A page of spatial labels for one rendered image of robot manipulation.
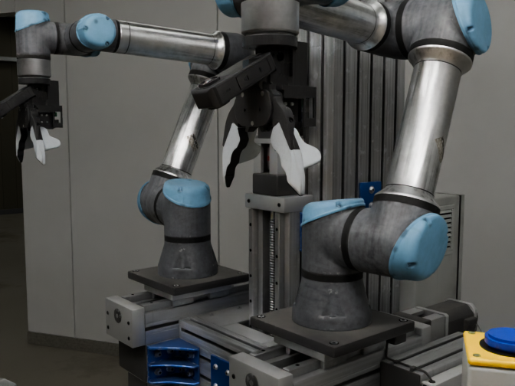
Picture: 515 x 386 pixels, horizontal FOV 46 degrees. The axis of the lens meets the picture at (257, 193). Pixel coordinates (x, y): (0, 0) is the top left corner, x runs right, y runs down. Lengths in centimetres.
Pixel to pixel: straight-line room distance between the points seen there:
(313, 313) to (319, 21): 51
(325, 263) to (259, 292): 36
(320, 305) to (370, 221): 18
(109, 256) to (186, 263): 237
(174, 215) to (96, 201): 237
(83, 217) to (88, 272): 35
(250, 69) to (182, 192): 76
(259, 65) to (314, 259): 47
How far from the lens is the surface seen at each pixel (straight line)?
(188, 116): 165
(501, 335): 55
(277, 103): 75
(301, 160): 74
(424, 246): 103
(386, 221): 104
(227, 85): 73
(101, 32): 141
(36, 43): 152
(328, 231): 109
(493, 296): 323
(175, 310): 149
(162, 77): 358
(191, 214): 148
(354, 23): 114
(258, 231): 141
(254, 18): 78
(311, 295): 113
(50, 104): 153
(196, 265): 149
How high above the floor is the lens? 140
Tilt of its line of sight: 6 degrees down
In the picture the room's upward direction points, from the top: straight up
